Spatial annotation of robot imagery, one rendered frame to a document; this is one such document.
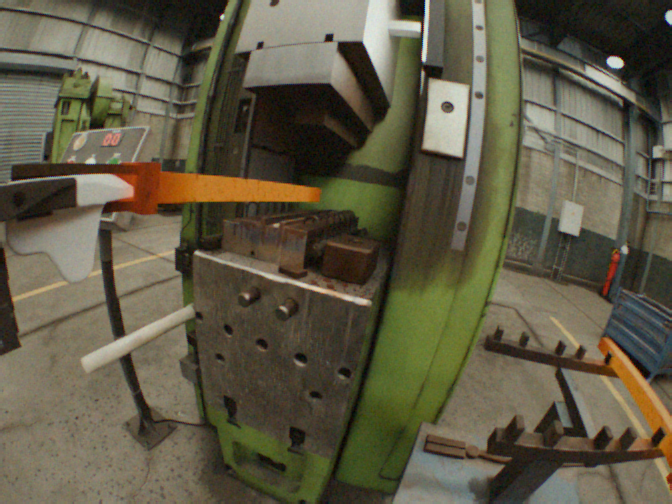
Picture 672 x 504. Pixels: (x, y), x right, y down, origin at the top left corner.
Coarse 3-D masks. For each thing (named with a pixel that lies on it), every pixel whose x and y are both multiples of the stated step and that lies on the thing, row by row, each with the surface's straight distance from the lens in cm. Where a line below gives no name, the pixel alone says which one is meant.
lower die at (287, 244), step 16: (224, 224) 60; (240, 224) 57; (256, 224) 55; (288, 224) 53; (304, 224) 57; (336, 224) 66; (224, 240) 61; (240, 240) 58; (256, 240) 55; (272, 240) 53; (288, 240) 52; (304, 240) 50; (320, 240) 57; (256, 256) 56; (272, 256) 54; (288, 256) 52; (304, 256) 51
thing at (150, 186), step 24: (24, 168) 17; (48, 168) 17; (72, 168) 17; (96, 168) 18; (120, 168) 19; (144, 168) 19; (144, 192) 19; (168, 192) 21; (192, 192) 22; (216, 192) 24; (240, 192) 27; (264, 192) 30; (288, 192) 35; (312, 192) 41; (24, 216) 17
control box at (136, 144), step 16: (128, 128) 86; (144, 128) 82; (96, 144) 90; (112, 144) 85; (128, 144) 81; (144, 144) 80; (64, 160) 98; (80, 160) 91; (96, 160) 86; (128, 160) 77; (144, 160) 81; (112, 224) 74; (128, 224) 77
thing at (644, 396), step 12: (600, 348) 60; (612, 348) 58; (624, 360) 55; (624, 372) 53; (636, 372) 53; (624, 384) 52; (636, 384) 50; (636, 396) 49; (648, 396) 47; (648, 408) 47; (660, 408) 47; (648, 420) 47; (660, 420) 45
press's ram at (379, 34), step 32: (256, 0) 76; (288, 0) 70; (320, 0) 66; (352, 0) 63; (384, 0) 77; (256, 32) 68; (288, 32) 63; (320, 32) 59; (352, 32) 57; (384, 32) 76; (416, 32) 80; (352, 64) 65; (384, 64) 76; (384, 96) 82
